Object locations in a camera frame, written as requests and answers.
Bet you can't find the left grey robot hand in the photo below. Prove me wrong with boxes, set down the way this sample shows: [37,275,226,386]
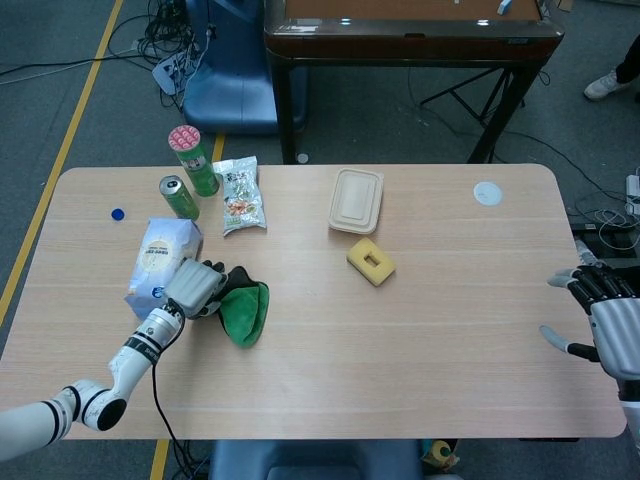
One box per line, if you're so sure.
[164,257,231,321]

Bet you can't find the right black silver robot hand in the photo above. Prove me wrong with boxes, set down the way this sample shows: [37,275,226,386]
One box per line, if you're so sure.
[538,264,640,381]

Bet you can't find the green and black microfiber cloth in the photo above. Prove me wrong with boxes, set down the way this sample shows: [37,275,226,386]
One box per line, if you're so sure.
[215,266,271,350]

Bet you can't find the blue white tissue pack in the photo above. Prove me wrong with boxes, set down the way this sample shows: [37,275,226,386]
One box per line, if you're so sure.
[123,216,205,321]

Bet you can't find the green drink can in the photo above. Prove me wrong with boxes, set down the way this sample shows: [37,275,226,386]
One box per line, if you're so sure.
[158,174,201,222]

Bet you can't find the silver green snack bag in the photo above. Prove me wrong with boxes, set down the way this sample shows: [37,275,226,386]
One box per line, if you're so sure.
[212,155,268,238]

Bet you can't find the green chips tube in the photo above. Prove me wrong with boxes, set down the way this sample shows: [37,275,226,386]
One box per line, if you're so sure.
[167,124,222,198]

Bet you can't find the yellow sponge with hole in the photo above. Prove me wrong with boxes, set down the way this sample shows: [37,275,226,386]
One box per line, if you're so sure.
[345,236,398,289]

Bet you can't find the beige lidded lunch box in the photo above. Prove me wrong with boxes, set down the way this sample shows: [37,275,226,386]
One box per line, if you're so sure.
[327,167,385,235]

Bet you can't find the white round grommet cap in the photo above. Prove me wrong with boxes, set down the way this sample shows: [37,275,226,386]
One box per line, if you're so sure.
[472,180,504,206]

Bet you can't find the blue chair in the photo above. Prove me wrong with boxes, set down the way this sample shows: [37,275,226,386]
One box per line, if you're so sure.
[182,0,307,136]

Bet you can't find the yellow tape roll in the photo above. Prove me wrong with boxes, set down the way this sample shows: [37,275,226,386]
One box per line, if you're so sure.
[419,439,464,471]

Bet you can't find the blue robot torso base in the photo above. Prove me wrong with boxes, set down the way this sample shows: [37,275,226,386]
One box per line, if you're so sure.
[207,438,426,480]

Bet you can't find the white power strip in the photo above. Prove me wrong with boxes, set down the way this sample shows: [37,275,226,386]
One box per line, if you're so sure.
[151,52,201,94]

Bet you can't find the white sneaker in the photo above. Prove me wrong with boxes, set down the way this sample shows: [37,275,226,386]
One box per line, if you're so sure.
[583,69,632,101]

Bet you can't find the person's dark trouser leg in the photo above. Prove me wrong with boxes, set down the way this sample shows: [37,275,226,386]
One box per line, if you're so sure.
[614,45,640,86]

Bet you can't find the dark wooden mahjong table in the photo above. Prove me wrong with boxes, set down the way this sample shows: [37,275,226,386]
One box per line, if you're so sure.
[263,0,565,165]

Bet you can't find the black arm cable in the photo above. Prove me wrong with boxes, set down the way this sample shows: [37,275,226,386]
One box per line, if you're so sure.
[148,299,201,480]

